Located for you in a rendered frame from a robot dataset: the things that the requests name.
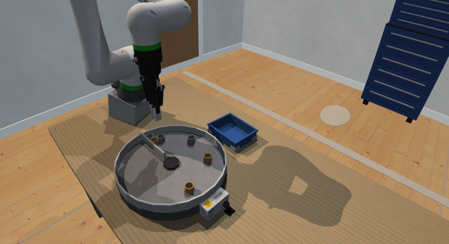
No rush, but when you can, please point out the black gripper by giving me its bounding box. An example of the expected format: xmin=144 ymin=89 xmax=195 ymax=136
xmin=139 ymin=64 xmax=165 ymax=122

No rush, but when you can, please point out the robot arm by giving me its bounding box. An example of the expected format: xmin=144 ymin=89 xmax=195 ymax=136
xmin=69 ymin=0 xmax=192 ymax=102

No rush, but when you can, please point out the blue plastic crate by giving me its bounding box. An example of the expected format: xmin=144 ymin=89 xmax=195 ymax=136
xmin=207 ymin=113 xmax=258 ymax=152

